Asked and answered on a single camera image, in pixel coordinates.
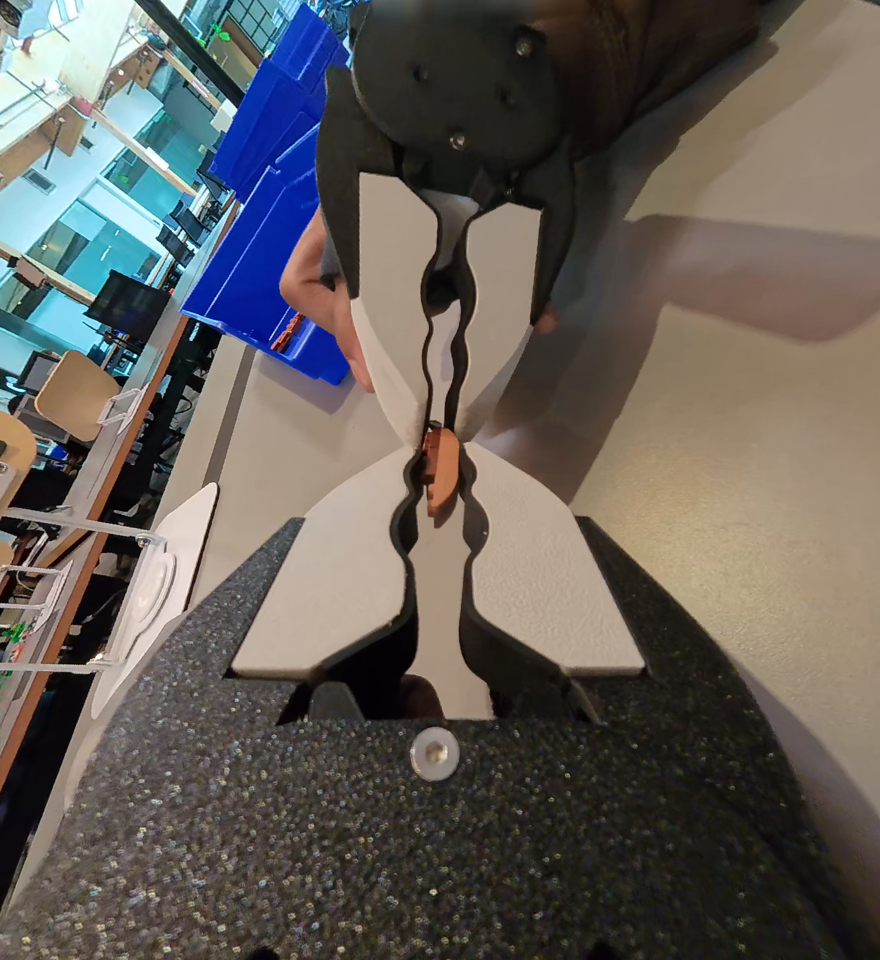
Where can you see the brown brick assembly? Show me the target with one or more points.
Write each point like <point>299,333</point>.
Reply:
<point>442,473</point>

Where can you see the beige office chair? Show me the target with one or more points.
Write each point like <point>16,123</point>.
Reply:
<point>77,393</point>

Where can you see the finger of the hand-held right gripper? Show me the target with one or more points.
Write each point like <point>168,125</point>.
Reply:
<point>395,285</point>
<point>503,285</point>

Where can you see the person's right forearm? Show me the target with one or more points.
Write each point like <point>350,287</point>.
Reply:
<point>665,60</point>

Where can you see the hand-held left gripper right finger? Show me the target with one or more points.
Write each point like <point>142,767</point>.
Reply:
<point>553,585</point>

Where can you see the black computer monitor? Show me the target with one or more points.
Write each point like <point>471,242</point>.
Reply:
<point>125,305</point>

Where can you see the blue plastic bin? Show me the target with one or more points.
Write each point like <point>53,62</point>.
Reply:
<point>260,285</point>

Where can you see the grey desk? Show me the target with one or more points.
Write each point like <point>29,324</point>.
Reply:
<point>770,450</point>

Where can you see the stack of blue bins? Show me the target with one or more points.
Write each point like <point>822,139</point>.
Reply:
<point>283,90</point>

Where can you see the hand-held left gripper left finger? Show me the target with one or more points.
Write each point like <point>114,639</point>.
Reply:
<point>328,593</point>

